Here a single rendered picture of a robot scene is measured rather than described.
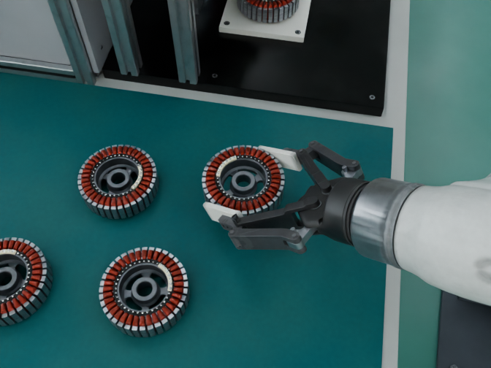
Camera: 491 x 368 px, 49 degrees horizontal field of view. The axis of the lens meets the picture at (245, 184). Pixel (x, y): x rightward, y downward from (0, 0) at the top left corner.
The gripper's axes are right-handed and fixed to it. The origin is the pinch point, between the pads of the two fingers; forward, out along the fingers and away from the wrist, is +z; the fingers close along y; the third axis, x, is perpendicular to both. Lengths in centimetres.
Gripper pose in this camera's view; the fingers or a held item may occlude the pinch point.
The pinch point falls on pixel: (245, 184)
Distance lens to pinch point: 74.3
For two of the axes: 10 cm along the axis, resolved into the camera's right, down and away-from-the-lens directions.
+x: -4.0, -7.3, -5.5
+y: 6.2, -6.6, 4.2
